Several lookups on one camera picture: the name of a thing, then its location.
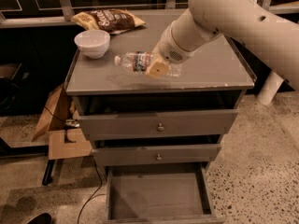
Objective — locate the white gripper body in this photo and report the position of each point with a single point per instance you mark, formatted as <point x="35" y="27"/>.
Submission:
<point x="170" y="48"/>

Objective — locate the clear plastic water bottle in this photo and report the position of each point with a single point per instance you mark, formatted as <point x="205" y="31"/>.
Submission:
<point x="139" y="61"/>

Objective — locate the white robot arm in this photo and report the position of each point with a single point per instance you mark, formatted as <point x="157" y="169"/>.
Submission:
<point x="272" y="39"/>

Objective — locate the grey top drawer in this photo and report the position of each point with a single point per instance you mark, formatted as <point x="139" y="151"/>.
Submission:
<point x="137" y="115"/>

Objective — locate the grey drawer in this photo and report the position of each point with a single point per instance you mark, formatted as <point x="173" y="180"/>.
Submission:
<point x="173" y="193"/>
<point x="144" y="150"/>
<point x="137" y="115"/>

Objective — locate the brass top drawer knob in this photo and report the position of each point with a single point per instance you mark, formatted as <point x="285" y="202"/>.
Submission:
<point x="160" y="127"/>

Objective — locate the grey wooden drawer cabinet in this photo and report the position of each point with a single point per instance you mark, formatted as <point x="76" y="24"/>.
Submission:
<point x="215" y="67"/>

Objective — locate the grey middle drawer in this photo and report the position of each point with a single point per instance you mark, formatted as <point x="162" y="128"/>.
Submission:
<point x="144" y="150"/>

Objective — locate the grey bottom drawer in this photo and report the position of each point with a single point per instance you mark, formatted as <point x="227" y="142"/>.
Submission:
<point x="173" y="193"/>

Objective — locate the brown yellow chip bag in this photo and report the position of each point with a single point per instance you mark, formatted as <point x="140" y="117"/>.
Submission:
<point x="112" y="20"/>

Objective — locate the white ceramic bowl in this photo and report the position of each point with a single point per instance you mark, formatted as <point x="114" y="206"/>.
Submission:
<point x="93" y="43"/>

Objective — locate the brown cardboard box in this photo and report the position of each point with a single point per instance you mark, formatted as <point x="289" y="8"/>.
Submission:
<point x="64" y="142"/>

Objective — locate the metal window railing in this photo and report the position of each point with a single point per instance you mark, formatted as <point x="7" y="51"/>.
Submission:
<point x="93" y="3"/>

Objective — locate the black metal stand leg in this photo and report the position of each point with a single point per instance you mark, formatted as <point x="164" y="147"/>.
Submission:
<point x="48" y="171"/>

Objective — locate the black shoe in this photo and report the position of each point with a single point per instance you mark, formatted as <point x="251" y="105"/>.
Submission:
<point x="44" y="218"/>

